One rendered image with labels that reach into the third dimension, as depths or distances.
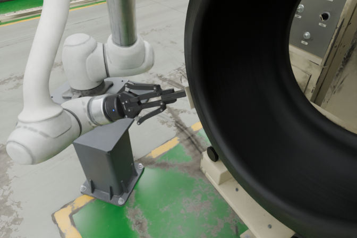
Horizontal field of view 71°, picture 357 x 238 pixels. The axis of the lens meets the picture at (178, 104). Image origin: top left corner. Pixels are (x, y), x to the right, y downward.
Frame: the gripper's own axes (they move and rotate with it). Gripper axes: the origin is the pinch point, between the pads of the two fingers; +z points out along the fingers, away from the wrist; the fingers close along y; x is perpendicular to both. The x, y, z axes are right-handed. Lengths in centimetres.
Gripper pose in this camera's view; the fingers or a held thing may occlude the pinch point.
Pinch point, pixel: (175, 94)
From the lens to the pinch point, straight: 66.2
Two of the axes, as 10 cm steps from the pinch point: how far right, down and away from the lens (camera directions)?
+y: 2.7, 9.4, 2.1
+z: 9.1, -1.7, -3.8
